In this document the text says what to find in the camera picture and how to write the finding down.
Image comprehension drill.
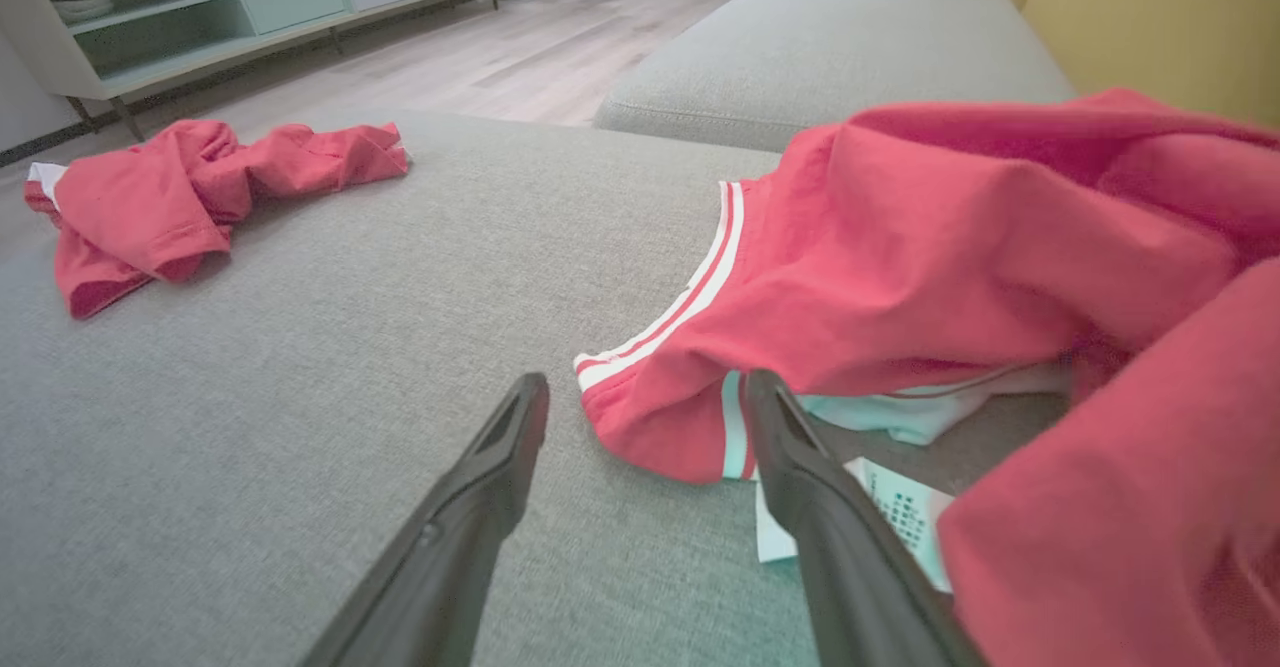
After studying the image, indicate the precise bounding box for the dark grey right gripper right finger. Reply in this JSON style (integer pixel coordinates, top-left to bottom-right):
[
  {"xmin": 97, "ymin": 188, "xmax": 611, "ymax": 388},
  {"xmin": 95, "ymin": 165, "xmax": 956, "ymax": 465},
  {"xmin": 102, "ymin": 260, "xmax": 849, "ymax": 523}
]
[{"xmin": 743, "ymin": 369, "xmax": 988, "ymax": 667}]

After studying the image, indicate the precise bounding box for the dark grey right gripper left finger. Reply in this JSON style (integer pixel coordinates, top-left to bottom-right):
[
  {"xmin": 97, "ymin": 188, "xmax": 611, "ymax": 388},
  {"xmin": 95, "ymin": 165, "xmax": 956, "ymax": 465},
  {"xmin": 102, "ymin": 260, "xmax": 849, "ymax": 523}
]
[{"xmin": 300, "ymin": 372, "xmax": 551, "ymax": 667}]

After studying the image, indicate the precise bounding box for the red basketball jersey white trim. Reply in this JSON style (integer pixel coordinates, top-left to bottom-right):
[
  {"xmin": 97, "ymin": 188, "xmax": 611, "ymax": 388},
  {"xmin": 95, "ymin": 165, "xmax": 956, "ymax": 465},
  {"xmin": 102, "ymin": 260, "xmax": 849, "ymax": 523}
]
[{"xmin": 573, "ymin": 87, "xmax": 1280, "ymax": 667}]

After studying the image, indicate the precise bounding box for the red shorts white stripe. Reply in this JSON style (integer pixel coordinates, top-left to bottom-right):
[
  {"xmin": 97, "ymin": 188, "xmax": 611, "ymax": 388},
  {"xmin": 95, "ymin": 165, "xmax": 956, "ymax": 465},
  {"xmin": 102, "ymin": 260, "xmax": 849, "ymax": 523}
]
[{"xmin": 24, "ymin": 119, "xmax": 411, "ymax": 320}]

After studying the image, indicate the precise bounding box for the grey fabric sofa chaise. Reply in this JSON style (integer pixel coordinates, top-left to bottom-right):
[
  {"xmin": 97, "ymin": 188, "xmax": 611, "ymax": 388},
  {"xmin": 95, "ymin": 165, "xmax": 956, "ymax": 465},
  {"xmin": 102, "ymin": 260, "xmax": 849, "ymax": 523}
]
[{"xmin": 0, "ymin": 112, "xmax": 1073, "ymax": 667}]

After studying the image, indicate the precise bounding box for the grey sofa backrest cushion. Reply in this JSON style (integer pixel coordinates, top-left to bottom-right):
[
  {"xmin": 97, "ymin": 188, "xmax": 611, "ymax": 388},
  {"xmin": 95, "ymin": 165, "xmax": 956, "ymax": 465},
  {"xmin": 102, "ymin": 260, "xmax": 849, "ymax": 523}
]
[{"xmin": 593, "ymin": 0, "xmax": 1077, "ymax": 154}]

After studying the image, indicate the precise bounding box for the yellow sofa cushion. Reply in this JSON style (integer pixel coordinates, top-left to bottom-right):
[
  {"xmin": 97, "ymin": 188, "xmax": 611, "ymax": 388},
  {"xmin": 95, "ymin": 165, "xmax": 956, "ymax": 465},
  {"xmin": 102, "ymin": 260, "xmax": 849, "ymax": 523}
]
[{"xmin": 988, "ymin": 0, "xmax": 1280, "ymax": 130}]

